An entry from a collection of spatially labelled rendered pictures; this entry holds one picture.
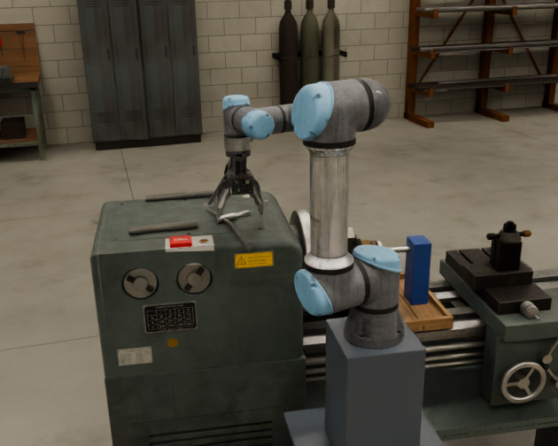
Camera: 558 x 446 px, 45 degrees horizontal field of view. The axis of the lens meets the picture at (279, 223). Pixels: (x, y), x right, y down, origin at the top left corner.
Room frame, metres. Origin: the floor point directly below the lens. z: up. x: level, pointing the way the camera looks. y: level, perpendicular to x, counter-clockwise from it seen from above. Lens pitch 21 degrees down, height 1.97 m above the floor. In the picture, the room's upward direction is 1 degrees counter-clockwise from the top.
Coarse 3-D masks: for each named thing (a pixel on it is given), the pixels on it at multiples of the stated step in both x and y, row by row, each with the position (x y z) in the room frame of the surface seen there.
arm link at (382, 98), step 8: (368, 80) 1.47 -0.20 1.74; (376, 88) 1.45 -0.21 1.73; (384, 88) 1.48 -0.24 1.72; (376, 96) 1.44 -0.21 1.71; (384, 96) 1.46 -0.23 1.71; (288, 104) 1.83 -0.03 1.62; (376, 104) 1.43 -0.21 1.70; (384, 104) 1.45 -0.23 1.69; (288, 112) 1.80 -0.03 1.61; (376, 112) 1.43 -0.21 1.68; (384, 112) 1.45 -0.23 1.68; (288, 120) 1.79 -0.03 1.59; (376, 120) 1.44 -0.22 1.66; (288, 128) 1.80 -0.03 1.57; (368, 128) 1.45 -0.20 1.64
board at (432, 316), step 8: (400, 280) 2.26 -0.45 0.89; (400, 288) 2.19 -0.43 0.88; (400, 296) 2.13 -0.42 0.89; (432, 296) 2.08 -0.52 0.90; (400, 304) 2.07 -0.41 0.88; (408, 304) 2.07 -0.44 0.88; (416, 304) 2.06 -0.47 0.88; (424, 304) 2.06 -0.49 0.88; (432, 304) 2.06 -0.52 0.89; (440, 304) 2.02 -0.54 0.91; (400, 312) 2.01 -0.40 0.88; (408, 312) 2.01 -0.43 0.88; (416, 312) 2.01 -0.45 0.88; (424, 312) 2.01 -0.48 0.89; (432, 312) 2.01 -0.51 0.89; (440, 312) 2.00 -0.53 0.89; (448, 312) 1.97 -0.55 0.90; (408, 320) 1.92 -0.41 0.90; (416, 320) 1.92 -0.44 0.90; (424, 320) 1.92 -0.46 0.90; (432, 320) 1.92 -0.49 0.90; (440, 320) 1.93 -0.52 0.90; (448, 320) 1.93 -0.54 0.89; (416, 328) 1.92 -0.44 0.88; (424, 328) 1.92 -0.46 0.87; (432, 328) 1.92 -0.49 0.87; (440, 328) 1.93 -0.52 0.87
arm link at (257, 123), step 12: (240, 108) 1.81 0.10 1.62; (252, 108) 1.79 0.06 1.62; (264, 108) 1.79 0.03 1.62; (276, 108) 1.80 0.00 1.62; (240, 120) 1.76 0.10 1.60; (252, 120) 1.72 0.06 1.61; (264, 120) 1.73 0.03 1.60; (276, 120) 1.77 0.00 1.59; (240, 132) 1.79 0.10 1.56; (252, 132) 1.72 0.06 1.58; (264, 132) 1.73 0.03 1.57; (276, 132) 1.79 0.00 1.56
